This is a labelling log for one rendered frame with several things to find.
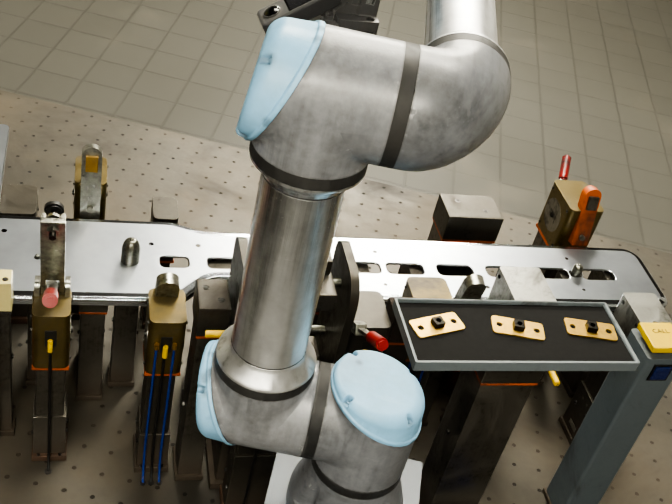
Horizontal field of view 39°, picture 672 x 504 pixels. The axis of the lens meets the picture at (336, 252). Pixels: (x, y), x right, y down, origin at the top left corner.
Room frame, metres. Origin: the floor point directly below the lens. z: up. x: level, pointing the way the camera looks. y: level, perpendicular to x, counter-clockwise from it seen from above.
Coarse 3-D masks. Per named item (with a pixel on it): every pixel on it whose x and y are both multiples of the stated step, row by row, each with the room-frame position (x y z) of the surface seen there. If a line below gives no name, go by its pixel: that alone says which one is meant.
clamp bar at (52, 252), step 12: (48, 204) 1.10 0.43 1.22; (60, 204) 1.11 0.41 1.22; (48, 216) 1.09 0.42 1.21; (48, 228) 1.06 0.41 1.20; (60, 228) 1.07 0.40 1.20; (48, 240) 1.07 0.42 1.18; (60, 240) 1.08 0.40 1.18; (48, 252) 1.07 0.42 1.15; (60, 252) 1.08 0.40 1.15; (48, 264) 1.08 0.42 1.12; (60, 264) 1.08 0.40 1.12; (48, 276) 1.08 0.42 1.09; (60, 276) 1.09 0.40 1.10; (60, 288) 1.09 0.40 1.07
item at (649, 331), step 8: (640, 328) 1.24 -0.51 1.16; (648, 328) 1.24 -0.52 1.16; (656, 328) 1.24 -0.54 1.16; (664, 328) 1.25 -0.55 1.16; (648, 336) 1.22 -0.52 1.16; (656, 336) 1.22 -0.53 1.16; (664, 336) 1.23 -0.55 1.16; (648, 344) 1.21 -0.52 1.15; (656, 344) 1.20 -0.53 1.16; (664, 344) 1.21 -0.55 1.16; (656, 352) 1.20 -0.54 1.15; (664, 352) 1.20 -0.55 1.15
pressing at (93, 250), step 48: (0, 240) 1.24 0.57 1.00; (96, 240) 1.30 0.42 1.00; (144, 240) 1.33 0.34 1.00; (192, 240) 1.37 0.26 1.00; (336, 240) 1.47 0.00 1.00; (384, 240) 1.52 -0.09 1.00; (96, 288) 1.18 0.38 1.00; (144, 288) 1.21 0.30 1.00; (192, 288) 1.24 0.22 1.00; (384, 288) 1.37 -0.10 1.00; (576, 288) 1.51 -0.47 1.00; (624, 288) 1.55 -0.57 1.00
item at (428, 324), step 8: (416, 320) 1.11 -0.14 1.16; (424, 320) 1.12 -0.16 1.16; (432, 320) 1.11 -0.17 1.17; (440, 320) 1.12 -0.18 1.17; (448, 320) 1.13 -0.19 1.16; (456, 320) 1.14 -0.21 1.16; (416, 328) 1.09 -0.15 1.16; (424, 328) 1.10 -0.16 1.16; (432, 328) 1.10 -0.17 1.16; (440, 328) 1.11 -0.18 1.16; (448, 328) 1.11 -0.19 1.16; (456, 328) 1.12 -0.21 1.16; (424, 336) 1.08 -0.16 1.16
